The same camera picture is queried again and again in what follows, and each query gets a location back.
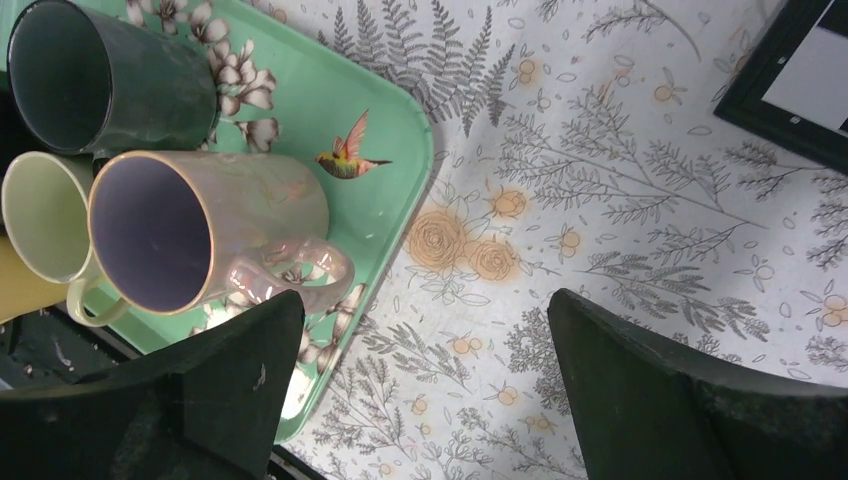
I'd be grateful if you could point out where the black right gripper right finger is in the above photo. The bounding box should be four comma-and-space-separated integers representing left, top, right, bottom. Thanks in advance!
548, 289, 847, 479

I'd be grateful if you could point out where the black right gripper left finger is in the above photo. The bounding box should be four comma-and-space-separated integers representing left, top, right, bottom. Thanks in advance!
1, 291, 304, 479

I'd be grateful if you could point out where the pink iridescent mug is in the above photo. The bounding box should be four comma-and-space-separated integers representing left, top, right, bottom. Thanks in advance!
88, 150, 355, 315

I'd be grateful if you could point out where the yellow mug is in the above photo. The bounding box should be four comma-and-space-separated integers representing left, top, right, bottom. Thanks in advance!
1, 237, 67, 323

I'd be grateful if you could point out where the pale green mug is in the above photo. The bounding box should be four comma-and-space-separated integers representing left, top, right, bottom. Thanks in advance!
1, 151, 129, 327

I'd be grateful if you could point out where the floral tablecloth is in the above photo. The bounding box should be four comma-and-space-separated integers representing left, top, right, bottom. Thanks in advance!
258, 1, 847, 479

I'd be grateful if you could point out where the green floral tray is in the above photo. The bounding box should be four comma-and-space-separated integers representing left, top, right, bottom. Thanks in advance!
0, 0, 435, 444

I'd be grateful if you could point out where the dark green mug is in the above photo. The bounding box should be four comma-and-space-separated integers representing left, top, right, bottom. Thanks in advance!
6, 1, 218, 160

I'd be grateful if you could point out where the black white chessboard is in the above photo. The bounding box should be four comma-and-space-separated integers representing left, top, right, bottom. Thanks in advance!
714, 0, 847, 174

